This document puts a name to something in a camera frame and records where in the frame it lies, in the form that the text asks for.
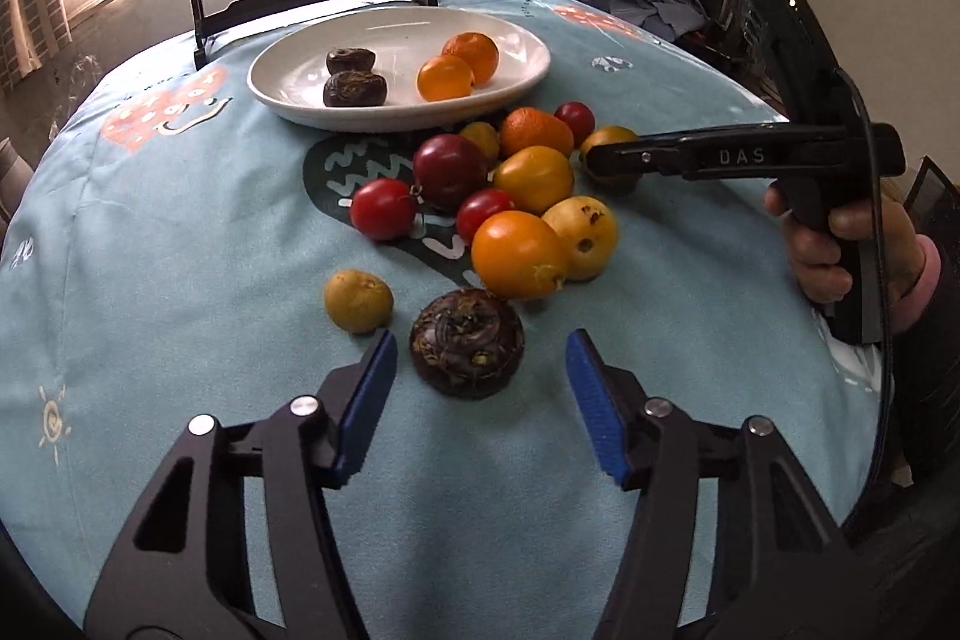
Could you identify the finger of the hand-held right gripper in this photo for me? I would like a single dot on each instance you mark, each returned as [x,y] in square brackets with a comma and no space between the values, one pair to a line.
[675,156]

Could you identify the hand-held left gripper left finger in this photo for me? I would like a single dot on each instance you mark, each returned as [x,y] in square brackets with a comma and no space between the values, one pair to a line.
[367,407]

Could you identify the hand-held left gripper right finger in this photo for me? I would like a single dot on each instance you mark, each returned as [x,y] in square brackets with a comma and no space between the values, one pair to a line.
[596,407]

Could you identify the yellow-green round fruit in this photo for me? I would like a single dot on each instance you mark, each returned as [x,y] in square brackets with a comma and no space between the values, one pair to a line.
[604,138]

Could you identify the speckled yellow-green fruit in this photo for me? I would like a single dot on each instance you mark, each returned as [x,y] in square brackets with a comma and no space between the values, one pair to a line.
[358,301]

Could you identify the spotted yellow loquat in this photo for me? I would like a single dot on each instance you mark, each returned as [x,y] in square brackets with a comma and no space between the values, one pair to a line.
[589,231]

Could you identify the large dark water chestnut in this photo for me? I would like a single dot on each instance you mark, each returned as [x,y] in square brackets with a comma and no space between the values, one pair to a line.
[466,342]

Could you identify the orange tangerine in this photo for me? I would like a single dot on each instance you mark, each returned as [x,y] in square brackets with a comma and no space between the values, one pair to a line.
[472,55]
[536,132]

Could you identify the large smooth orange citrus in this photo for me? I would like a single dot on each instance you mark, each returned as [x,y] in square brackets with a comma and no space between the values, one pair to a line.
[520,254]

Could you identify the small yellow citrus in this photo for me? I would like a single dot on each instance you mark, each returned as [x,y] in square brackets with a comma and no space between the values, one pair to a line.
[480,139]

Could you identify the dark red plum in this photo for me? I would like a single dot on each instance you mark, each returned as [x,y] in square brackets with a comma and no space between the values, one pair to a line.
[450,171]

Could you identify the white oval plate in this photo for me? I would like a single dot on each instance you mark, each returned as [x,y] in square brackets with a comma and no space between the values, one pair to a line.
[390,40]

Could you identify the person's right hand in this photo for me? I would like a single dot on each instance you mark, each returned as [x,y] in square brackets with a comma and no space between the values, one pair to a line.
[904,257]

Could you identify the dark rectangular panel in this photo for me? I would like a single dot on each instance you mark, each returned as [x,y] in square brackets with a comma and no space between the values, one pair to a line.
[934,190]

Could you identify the blue printed tablecloth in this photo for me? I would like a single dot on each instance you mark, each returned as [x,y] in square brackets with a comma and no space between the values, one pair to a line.
[187,272]

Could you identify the small dark water chestnut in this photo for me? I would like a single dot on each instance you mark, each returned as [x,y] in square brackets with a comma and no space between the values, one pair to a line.
[354,89]
[349,61]

